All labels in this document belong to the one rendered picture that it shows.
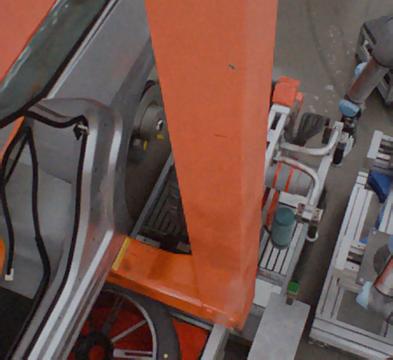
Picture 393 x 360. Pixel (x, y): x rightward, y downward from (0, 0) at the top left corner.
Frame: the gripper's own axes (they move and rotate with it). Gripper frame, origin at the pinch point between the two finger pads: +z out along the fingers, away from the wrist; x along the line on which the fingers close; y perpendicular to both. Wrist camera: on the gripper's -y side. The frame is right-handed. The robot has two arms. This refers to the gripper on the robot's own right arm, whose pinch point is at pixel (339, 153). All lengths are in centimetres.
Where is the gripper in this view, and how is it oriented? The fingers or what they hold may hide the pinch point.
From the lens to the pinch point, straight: 245.1
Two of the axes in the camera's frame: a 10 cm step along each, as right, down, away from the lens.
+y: -0.6, -4.9, -8.7
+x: 9.2, 3.0, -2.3
